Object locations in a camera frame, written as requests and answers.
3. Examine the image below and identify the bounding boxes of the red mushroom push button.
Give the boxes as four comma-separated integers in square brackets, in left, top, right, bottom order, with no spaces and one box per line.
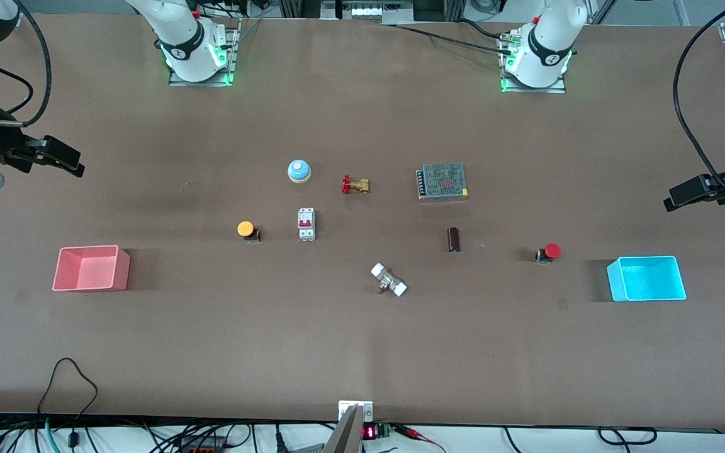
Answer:
[534,242,563,266]

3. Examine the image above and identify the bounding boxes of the cyan plastic bin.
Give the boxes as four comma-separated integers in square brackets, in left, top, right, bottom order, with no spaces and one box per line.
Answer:
[606,255,688,303]

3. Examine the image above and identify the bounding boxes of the pink plastic bin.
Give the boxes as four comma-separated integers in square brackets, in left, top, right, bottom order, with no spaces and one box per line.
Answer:
[52,245,132,293]

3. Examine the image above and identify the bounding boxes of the aluminium edge strip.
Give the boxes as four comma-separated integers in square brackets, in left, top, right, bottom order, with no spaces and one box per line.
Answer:
[0,11,24,82]

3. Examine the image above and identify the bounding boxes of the metal mesh power supply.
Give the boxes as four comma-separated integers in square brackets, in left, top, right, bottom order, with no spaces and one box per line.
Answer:
[416,162,469,203]

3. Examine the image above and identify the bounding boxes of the metal fitting white caps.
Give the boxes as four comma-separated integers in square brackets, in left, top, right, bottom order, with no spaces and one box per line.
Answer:
[370,262,409,298]

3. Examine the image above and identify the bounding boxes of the silver terminal block unit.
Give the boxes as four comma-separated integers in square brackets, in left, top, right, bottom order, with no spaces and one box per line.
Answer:
[321,0,415,25]

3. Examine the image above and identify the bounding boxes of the red clip lead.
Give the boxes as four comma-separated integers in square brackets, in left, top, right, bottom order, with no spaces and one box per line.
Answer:
[393,424,447,453]

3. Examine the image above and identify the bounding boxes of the grey aluminium bar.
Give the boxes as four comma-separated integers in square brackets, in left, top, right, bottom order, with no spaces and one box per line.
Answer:
[323,404,364,453]

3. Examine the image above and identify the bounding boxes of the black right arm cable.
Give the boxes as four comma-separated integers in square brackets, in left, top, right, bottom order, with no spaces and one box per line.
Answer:
[0,0,53,126]

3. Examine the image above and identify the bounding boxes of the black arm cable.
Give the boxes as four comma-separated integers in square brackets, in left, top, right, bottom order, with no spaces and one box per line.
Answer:
[0,0,53,126]
[672,0,725,204]

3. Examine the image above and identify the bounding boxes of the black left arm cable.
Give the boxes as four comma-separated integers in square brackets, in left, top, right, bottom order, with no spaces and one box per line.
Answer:
[672,0,725,204]

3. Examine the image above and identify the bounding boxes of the black looped cable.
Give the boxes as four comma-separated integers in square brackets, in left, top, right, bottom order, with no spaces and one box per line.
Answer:
[37,357,99,449]

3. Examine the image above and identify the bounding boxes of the white circuit breaker red switch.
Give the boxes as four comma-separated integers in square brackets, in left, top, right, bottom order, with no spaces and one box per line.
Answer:
[298,207,317,242]

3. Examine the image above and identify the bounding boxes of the black coiled cable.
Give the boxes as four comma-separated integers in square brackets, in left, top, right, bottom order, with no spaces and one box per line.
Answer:
[597,426,658,447]

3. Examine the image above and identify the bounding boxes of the brass valve red handle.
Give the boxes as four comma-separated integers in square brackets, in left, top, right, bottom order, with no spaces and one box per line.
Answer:
[340,174,371,196]

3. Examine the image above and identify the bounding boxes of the black table cable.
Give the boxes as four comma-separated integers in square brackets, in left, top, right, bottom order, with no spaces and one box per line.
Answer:
[380,21,518,55]

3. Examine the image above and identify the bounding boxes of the white metal bracket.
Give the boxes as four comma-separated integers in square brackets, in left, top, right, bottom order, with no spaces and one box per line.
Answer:
[338,400,374,423]

